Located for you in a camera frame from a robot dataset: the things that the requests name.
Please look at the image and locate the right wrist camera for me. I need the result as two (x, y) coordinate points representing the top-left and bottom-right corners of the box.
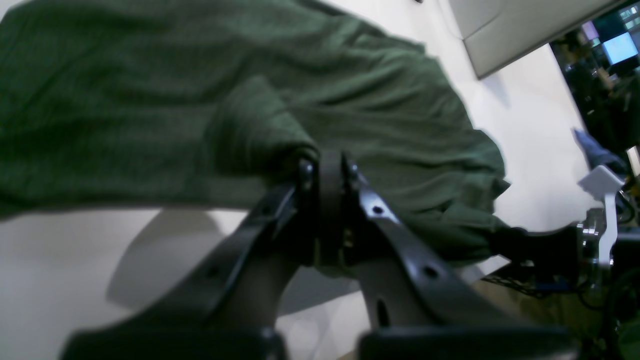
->
(577, 165), (626, 201)

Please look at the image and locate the dark green t-shirt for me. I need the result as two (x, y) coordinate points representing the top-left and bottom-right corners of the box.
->
(0, 0), (509, 265)

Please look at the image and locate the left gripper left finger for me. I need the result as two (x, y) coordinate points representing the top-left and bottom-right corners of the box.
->
(61, 160), (317, 360)

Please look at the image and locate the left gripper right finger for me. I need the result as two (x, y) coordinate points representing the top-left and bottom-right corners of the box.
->
(342, 155), (580, 360)

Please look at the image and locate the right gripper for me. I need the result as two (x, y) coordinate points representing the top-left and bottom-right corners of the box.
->
(487, 208), (639, 299)

